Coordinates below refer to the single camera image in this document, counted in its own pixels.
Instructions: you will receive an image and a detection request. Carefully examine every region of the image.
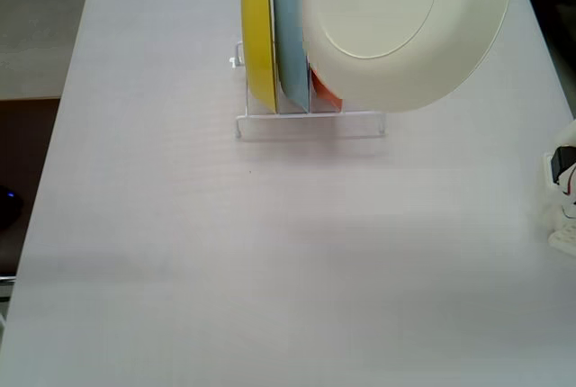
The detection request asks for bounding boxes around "pink plastic plate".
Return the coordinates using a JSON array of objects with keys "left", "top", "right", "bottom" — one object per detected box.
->
[{"left": 309, "top": 66, "right": 345, "bottom": 112}]

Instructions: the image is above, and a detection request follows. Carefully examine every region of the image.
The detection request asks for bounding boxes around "blue plate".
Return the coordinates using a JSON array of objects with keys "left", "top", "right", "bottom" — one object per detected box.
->
[{"left": 272, "top": 0, "right": 311, "bottom": 113}]

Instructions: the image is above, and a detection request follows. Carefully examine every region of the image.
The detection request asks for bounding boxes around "white plate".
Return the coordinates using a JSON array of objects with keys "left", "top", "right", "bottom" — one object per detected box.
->
[{"left": 300, "top": 0, "right": 514, "bottom": 114}]

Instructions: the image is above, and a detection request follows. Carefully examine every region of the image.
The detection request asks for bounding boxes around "yellow plate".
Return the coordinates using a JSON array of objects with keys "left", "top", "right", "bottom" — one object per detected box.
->
[{"left": 240, "top": 0, "right": 278, "bottom": 114}]

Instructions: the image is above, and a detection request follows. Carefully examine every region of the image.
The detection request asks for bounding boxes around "dark brown side table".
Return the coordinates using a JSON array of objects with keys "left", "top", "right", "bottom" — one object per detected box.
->
[{"left": 0, "top": 97, "right": 62, "bottom": 278}]

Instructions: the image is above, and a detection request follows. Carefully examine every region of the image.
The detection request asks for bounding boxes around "black computer mouse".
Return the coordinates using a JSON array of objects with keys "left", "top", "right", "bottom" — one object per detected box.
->
[{"left": 0, "top": 184, "right": 24, "bottom": 230}]

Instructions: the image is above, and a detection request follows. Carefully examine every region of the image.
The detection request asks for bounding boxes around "silver metal bar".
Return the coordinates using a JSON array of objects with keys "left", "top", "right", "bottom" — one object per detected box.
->
[{"left": 0, "top": 274, "right": 17, "bottom": 302}]

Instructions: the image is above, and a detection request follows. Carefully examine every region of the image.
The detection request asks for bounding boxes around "white wire dish rack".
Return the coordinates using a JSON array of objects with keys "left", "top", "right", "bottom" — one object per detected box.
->
[{"left": 228, "top": 40, "right": 389, "bottom": 140}]

